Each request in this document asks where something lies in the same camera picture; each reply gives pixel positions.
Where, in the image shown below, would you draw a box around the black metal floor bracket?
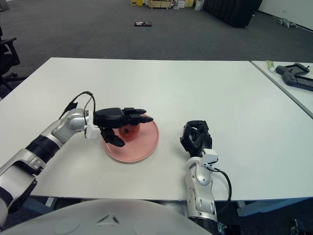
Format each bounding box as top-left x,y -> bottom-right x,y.
291,219 -> 306,235

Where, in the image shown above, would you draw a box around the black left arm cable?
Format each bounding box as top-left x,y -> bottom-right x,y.
58,91 -> 96,139

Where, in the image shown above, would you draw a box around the grey table frame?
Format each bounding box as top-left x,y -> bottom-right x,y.
236,198 -> 313,217

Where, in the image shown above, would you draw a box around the large black handheld controller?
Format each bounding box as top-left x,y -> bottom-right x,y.
282,72 -> 313,93

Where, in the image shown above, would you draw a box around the grey quadruped robot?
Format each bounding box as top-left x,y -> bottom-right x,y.
277,18 -> 298,29

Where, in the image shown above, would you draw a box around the black partition curtain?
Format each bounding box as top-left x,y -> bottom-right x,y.
202,0 -> 264,28

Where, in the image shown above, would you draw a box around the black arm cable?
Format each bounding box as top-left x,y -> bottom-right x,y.
212,167 -> 232,211
58,91 -> 96,139

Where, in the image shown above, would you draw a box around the black office chair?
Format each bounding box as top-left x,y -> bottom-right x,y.
0,24 -> 27,91

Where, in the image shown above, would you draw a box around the wooden pallet crate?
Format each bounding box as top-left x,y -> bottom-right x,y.
148,0 -> 176,10

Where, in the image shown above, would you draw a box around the grey robot torso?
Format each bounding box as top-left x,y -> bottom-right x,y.
0,198 -> 216,235

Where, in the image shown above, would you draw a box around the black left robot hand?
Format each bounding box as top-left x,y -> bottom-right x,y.
92,107 -> 154,147

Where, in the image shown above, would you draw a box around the red yellow apple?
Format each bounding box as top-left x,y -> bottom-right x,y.
119,124 -> 140,141

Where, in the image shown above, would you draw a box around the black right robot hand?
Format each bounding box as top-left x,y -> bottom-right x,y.
179,120 -> 213,159

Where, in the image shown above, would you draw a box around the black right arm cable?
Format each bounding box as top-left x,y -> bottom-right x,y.
212,167 -> 232,211

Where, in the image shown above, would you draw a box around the stacked cardboard boxes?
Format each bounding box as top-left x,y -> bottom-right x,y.
175,0 -> 195,9

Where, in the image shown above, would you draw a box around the small black handheld controller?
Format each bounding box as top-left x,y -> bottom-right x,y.
275,63 -> 311,76

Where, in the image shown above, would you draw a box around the pink round plate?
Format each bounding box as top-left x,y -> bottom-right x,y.
101,114 -> 160,164

